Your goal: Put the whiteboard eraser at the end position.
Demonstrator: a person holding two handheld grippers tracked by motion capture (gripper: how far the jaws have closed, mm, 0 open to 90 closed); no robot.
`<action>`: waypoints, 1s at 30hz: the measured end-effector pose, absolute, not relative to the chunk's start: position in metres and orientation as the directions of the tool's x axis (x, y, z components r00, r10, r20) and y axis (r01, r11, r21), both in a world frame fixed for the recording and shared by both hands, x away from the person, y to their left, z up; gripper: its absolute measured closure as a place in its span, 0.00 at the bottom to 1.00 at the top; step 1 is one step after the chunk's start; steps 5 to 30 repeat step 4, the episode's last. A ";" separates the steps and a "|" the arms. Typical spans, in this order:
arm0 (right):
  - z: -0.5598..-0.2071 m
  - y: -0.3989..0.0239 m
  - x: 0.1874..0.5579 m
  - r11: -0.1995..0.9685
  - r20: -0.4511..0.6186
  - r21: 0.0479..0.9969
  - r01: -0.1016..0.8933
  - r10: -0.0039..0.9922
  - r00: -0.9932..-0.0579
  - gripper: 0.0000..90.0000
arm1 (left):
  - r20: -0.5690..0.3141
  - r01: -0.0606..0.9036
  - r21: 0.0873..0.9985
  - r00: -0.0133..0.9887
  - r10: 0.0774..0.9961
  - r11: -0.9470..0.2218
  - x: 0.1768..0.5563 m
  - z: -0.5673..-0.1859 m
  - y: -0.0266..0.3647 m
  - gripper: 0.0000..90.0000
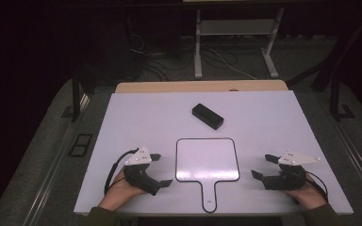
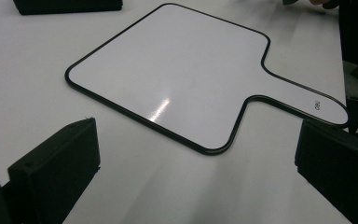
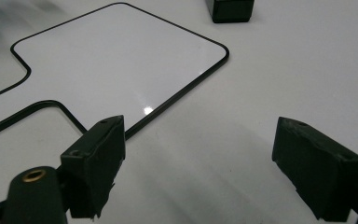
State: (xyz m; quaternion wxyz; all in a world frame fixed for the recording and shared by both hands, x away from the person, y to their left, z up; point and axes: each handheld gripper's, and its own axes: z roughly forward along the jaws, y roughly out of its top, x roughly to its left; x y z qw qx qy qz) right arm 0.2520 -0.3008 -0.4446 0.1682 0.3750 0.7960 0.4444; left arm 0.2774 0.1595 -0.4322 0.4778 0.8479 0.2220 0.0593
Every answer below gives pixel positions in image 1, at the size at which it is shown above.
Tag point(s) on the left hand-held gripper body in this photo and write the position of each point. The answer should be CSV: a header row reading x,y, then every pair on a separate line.
x,y
138,177

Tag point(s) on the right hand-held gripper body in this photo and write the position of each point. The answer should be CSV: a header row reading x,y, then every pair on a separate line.
x,y
289,180

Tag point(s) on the black whiteboard eraser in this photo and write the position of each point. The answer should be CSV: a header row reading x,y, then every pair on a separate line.
x,y
208,116

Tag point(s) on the person's left hand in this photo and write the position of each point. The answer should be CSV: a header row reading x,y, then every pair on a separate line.
x,y
119,193

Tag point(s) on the person's right hand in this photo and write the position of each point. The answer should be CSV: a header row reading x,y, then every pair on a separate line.
x,y
311,196

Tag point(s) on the light wooden table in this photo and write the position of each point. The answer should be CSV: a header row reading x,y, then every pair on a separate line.
x,y
201,86

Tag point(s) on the black metal stand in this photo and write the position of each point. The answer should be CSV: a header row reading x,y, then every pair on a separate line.
x,y
336,94
75,97

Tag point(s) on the white metal stand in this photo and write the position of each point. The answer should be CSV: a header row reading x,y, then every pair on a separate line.
x,y
198,47

